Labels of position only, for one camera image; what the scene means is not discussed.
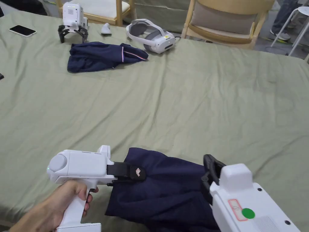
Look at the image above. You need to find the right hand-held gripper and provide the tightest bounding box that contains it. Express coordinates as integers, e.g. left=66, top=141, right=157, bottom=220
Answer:
left=201, top=154, right=301, bottom=232

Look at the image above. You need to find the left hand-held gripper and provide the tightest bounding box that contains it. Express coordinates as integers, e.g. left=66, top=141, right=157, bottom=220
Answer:
left=47, top=145, right=147, bottom=232

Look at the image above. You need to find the person's left forearm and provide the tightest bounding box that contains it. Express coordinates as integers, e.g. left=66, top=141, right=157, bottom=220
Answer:
left=9, top=211, right=43, bottom=232

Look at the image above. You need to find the person's left hand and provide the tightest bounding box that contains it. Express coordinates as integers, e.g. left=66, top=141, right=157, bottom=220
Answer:
left=28, top=180, right=93, bottom=232

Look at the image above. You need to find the bed with pale green sheet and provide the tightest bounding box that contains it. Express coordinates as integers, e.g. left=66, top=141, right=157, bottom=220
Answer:
left=0, top=11, right=309, bottom=232

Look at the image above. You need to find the dark blue garment striped trim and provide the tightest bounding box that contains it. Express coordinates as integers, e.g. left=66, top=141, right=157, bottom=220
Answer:
left=67, top=41, right=149, bottom=73

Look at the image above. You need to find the white headset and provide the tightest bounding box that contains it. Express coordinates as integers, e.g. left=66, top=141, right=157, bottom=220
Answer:
left=125, top=19, right=176, bottom=54

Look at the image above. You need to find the small white hand controller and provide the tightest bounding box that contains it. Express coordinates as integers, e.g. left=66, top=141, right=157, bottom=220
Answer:
left=100, top=23, right=112, bottom=37

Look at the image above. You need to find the wooden chair grey cushion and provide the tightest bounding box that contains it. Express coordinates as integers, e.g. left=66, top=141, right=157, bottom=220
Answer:
left=181, top=0, right=276, bottom=50

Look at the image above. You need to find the wooden chair white cushion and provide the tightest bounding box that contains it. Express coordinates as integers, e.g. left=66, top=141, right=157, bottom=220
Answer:
left=56, top=0, right=137, bottom=27

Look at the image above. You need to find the spare white hand-held gripper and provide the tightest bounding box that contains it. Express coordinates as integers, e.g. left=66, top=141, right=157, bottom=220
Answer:
left=57, top=2, right=89, bottom=44

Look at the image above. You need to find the white smartphone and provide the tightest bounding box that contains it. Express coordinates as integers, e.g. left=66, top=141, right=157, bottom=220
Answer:
left=9, top=25, right=37, bottom=37

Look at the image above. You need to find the white stool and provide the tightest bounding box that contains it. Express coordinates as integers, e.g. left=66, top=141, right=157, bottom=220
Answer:
left=270, top=6, right=309, bottom=57

